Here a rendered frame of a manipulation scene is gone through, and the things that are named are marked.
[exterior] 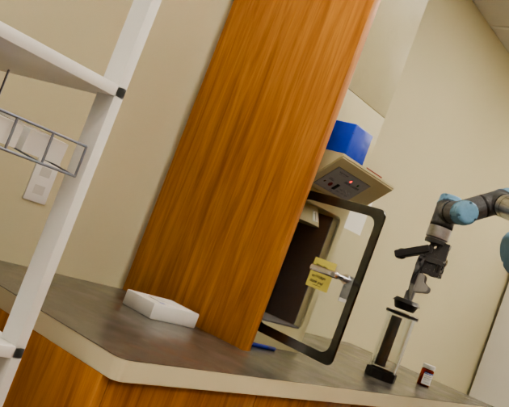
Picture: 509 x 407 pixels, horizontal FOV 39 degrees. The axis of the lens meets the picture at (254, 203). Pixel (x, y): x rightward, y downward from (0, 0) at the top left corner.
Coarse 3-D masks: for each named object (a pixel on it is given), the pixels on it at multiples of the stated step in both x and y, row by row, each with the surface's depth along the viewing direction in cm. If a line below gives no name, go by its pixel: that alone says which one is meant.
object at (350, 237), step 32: (320, 224) 186; (352, 224) 178; (288, 256) 190; (320, 256) 182; (352, 256) 175; (288, 288) 186; (352, 288) 172; (288, 320) 183; (320, 320) 176; (320, 352) 173
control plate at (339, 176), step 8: (336, 168) 193; (328, 176) 196; (336, 176) 197; (344, 176) 198; (352, 176) 199; (320, 184) 198; (336, 184) 201; (344, 184) 202; (352, 184) 203; (360, 184) 205; (336, 192) 205; (352, 192) 208
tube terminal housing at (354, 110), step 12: (348, 96) 204; (348, 108) 206; (360, 108) 211; (348, 120) 208; (360, 120) 212; (372, 120) 217; (372, 132) 219; (372, 144) 221; (264, 336) 202; (276, 348) 209; (288, 348) 213
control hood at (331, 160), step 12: (324, 156) 192; (336, 156) 190; (324, 168) 192; (348, 168) 195; (360, 168) 197; (372, 180) 205; (384, 180) 209; (324, 192) 204; (360, 192) 209; (372, 192) 211; (384, 192) 213
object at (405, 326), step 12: (384, 324) 232; (396, 324) 229; (408, 324) 229; (384, 336) 230; (396, 336) 228; (408, 336) 230; (384, 348) 229; (396, 348) 228; (372, 360) 231; (384, 360) 228; (396, 360) 228; (396, 372) 230
